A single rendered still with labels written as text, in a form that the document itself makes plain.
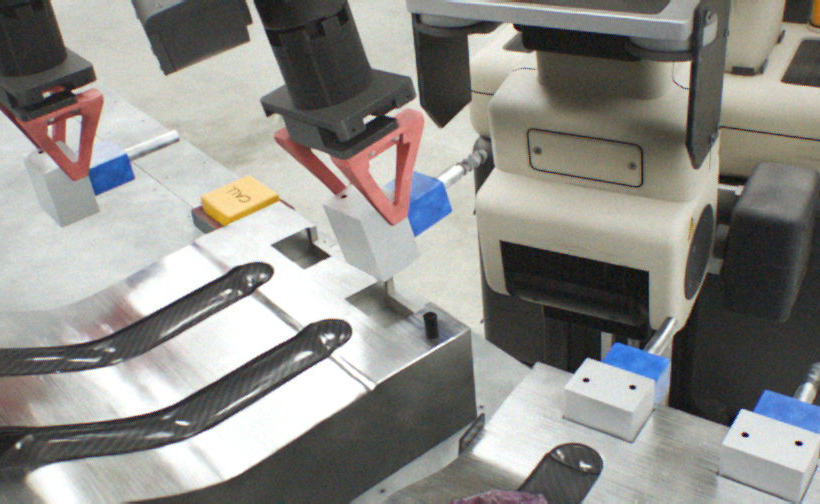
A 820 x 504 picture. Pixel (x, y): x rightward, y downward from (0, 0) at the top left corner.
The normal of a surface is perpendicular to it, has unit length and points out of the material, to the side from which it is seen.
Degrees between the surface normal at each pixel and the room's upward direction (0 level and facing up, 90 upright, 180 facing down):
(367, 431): 90
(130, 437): 25
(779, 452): 0
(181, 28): 79
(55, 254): 0
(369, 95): 11
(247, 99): 0
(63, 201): 90
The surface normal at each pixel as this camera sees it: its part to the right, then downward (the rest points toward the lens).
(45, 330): 0.23, -0.92
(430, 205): 0.59, 0.27
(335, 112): -0.29, -0.81
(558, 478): -0.03, -0.80
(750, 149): -0.47, 0.53
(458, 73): 0.87, 0.20
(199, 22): 0.33, 0.42
